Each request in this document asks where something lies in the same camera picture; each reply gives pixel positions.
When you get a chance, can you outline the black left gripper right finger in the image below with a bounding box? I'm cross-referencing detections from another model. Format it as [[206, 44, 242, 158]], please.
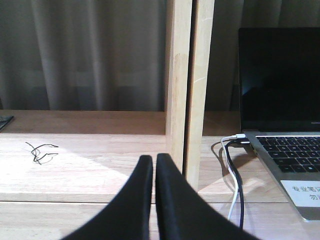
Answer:
[[155, 153, 256, 240]]

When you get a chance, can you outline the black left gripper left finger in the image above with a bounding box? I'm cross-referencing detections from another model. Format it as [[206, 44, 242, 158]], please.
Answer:
[[63, 155, 153, 240]]

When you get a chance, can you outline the wooden shelf desk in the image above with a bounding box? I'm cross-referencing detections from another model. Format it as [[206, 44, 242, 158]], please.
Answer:
[[0, 0, 320, 240]]

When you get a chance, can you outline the black keyboard corner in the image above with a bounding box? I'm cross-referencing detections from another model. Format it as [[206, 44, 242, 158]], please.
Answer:
[[0, 115, 14, 131]]

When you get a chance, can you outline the grey laptop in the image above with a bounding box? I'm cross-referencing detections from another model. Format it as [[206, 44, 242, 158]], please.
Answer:
[[238, 27, 320, 222]]

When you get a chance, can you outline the grey curtain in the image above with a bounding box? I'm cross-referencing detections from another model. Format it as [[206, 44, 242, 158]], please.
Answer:
[[0, 0, 320, 111]]

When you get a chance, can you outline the black laptop cable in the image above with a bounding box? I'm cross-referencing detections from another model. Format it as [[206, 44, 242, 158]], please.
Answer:
[[223, 141, 251, 230]]

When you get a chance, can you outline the white laptop cable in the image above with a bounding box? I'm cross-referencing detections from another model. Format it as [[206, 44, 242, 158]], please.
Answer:
[[219, 133, 247, 222]]

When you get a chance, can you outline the black twisted wire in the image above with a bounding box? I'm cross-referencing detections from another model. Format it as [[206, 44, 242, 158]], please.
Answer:
[[24, 141, 60, 166]]

